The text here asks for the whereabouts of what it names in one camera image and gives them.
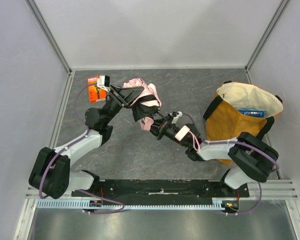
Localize pink folding umbrella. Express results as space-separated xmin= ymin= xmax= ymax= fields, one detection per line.
xmin=122 ymin=77 xmax=201 ymax=152

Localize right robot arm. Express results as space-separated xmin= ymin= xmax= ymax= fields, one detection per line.
xmin=150 ymin=115 xmax=280 ymax=190

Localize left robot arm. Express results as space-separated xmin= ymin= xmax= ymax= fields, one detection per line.
xmin=28 ymin=85 xmax=144 ymax=199

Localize orange Gillette razor box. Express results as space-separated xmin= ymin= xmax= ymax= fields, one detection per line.
xmin=87 ymin=76 xmax=107 ymax=103

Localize orange canvas tote bag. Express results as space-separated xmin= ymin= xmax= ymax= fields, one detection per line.
xmin=202 ymin=80 xmax=284 ymax=166

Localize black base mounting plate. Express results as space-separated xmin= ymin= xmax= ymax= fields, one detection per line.
xmin=71 ymin=178 xmax=251 ymax=204

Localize blue Harry's razor box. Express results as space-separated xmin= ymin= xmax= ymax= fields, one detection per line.
xmin=235 ymin=107 xmax=266 ymax=118

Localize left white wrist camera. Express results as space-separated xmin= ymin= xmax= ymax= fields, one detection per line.
xmin=97 ymin=75 xmax=110 ymax=92

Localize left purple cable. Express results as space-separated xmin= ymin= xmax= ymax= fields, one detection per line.
xmin=38 ymin=86 xmax=126 ymax=216

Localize purple cable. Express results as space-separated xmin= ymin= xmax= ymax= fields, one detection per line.
xmin=181 ymin=112 xmax=281 ymax=216
xmin=38 ymin=86 xmax=126 ymax=216

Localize white slotted cable duct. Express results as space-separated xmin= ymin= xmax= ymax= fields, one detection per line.
xmin=36 ymin=198 xmax=229 ymax=211

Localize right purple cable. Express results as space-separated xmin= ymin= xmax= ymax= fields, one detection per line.
xmin=181 ymin=112 xmax=281 ymax=216

